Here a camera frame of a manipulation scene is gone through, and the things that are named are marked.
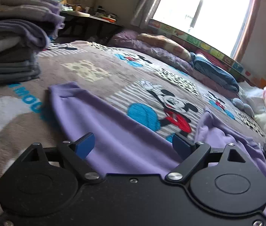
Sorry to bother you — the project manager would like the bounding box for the purple garment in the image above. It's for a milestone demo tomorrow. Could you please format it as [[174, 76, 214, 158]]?
[[48, 82, 266, 225]]

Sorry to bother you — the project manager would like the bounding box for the folded clothes stack left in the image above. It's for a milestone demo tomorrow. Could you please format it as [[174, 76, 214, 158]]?
[[0, 0, 65, 84]]

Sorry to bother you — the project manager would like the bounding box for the small blue-grey plush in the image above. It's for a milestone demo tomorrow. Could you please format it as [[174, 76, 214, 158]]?
[[231, 98, 255, 118]]

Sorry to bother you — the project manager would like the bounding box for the Mickey Mouse blanket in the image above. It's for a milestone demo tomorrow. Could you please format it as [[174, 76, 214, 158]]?
[[0, 42, 265, 215]]

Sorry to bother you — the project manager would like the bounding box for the colourful headboard panel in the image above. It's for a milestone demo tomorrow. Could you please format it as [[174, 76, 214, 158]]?
[[147, 19, 266, 88]]

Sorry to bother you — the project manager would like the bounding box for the orange patterned pillow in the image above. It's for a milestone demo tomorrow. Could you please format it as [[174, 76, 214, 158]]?
[[137, 33, 192, 62]]

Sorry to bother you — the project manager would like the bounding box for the purple quilt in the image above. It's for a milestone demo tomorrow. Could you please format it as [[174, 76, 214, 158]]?
[[107, 29, 238, 98]]

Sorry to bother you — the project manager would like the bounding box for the dark side table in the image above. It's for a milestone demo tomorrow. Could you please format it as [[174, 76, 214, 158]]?
[[54, 12, 124, 45]]

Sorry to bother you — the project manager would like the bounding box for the grey window curtain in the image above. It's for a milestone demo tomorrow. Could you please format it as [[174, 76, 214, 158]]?
[[130, 0, 161, 29]]

